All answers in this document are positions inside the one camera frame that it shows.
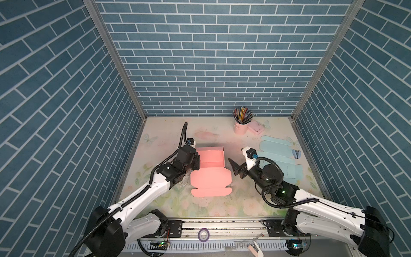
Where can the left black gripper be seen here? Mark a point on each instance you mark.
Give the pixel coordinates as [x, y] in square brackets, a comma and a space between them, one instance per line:
[197, 159]

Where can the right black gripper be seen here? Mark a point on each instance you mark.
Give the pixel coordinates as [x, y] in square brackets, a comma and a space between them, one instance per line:
[240, 168]

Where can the pink paper box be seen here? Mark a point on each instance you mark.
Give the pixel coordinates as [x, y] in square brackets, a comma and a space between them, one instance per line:
[213, 178]

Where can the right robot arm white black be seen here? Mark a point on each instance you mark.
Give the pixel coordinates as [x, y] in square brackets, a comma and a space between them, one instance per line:
[364, 229]

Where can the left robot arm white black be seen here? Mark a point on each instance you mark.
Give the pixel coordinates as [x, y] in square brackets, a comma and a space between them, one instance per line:
[110, 229]

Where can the light blue flat paper box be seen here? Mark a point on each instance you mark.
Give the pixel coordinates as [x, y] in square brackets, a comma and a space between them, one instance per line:
[280, 151]

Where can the pink metal pencil cup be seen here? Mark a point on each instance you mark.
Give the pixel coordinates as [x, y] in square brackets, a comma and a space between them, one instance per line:
[240, 129]

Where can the pink pencil case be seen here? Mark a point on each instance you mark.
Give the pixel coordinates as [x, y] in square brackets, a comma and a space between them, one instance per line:
[255, 127]

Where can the coloured pencils bundle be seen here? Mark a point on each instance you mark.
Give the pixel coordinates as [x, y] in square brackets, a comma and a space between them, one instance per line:
[242, 115]

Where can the small blue clip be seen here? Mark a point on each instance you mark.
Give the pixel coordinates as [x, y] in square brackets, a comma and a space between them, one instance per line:
[296, 153]

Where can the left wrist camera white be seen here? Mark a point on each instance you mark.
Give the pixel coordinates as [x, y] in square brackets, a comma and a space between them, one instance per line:
[190, 142]

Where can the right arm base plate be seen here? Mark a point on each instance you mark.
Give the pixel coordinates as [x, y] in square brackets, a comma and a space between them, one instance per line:
[282, 228]

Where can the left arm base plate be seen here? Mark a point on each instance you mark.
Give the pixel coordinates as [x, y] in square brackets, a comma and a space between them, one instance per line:
[173, 229]

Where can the white tool on rail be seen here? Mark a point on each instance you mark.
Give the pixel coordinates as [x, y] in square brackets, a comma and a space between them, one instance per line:
[252, 246]

